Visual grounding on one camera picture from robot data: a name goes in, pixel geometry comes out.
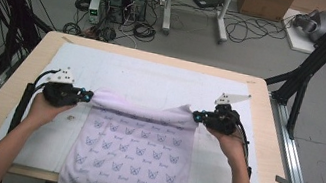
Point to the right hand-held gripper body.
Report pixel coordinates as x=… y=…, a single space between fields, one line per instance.
x=222 y=119

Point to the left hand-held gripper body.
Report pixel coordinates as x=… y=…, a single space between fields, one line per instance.
x=57 y=91

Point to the lilac cat print towel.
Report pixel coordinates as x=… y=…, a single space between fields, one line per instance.
x=129 y=153

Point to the person's left hand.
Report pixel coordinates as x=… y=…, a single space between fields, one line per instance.
x=45 y=111

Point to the person's right hand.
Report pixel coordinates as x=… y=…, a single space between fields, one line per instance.
x=230 y=147

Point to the white foam mat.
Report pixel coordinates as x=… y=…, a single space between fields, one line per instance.
x=153 y=76

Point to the small white power supply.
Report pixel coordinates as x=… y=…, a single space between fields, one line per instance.
x=94 y=10

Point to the white desk leg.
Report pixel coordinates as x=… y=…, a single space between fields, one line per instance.
x=168 y=4
x=223 y=14

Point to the white floor board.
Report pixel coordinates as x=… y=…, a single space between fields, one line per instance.
x=301 y=43

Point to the flat black device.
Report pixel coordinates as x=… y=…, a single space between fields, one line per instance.
x=208 y=0

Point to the brown cardboard box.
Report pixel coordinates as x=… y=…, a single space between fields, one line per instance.
x=264 y=3

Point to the grey headset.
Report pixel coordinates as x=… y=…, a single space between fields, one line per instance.
x=318 y=24

